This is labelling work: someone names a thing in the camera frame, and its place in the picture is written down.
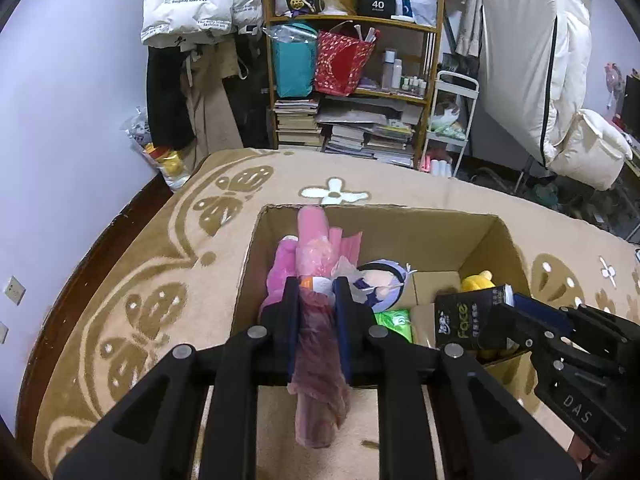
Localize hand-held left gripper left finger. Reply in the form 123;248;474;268
52;276;301;480

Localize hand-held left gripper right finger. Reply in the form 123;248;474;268
332;276;573;480

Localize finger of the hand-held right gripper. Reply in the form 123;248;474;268
512;294;576;333
479;306;557;357

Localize pink plastic-wrapped bundle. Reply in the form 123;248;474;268
292;206;362;448

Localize green tissue packet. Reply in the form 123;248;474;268
374;309;416;343

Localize black tissue packet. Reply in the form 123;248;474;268
433;285;515;352

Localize purple-haired plush doll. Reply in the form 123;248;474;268
350;259;417;311

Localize yellow plush toy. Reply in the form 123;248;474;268
460;271;497;294

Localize brown cardboard box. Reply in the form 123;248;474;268
230;204;532;386

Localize pink plush toy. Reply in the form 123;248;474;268
260;236;301;311

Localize beige patterned rug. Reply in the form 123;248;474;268
32;147;640;480

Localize pink and white rolls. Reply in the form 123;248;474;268
422;155;453;177

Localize wide stack of books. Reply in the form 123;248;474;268
322;122;416;167

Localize small stack of books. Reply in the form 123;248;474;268
274;97;321;147

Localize clear bag of toys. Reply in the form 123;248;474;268
124;107;191;191

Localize grey flat board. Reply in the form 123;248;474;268
316;97;426;126

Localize white metal cart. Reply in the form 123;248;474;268
422;71;481;178

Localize dark hanging clothing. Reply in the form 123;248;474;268
222;30;276;150

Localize beige trousers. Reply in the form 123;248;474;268
181;42;246;161

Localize pink desk fan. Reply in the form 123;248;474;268
605;62;626;111

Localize cream duvet on rack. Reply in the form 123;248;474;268
480;0;633;191

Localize black hanging garment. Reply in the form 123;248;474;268
146;45;196;151

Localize teal bag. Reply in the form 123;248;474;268
272;27;318;98

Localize red gift bag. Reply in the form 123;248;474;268
314;22;377;97

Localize wooden bookshelf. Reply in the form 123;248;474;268
264;0;446;168

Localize white hanging cloth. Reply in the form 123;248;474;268
435;0;501;56

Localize white puffer jacket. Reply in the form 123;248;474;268
141;0;264;47

